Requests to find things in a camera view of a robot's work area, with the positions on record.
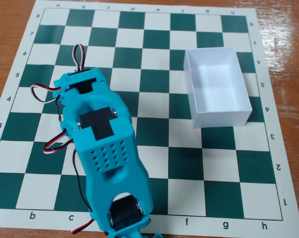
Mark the cyan gripper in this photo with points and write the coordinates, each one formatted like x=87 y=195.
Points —
x=83 y=88

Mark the cyan robot arm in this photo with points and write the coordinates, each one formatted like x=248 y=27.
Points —
x=114 y=178

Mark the white open rectangular box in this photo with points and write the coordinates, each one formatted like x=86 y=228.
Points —
x=218 y=119

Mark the green and white chessboard mat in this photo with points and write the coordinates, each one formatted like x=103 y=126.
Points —
x=154 y=62

